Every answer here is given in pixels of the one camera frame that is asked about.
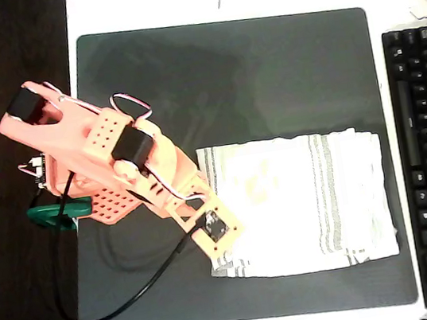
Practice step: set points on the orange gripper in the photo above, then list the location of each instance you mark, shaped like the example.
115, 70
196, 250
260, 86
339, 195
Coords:
202, 182

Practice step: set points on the white grey-striped towel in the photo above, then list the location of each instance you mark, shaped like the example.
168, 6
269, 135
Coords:
304, 202

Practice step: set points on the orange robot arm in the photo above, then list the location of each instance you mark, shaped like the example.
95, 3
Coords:
73, 136

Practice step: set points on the dark grey desk mat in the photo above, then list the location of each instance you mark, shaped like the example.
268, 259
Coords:
226, 85

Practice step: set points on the small controller circuit board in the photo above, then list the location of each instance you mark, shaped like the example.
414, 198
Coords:
38, 170

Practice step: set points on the green table clamp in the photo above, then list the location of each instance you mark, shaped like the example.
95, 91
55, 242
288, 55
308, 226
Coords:
45, 215

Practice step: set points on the gripper camera on orange mount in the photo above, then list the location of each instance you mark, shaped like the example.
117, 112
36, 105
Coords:
223, 211

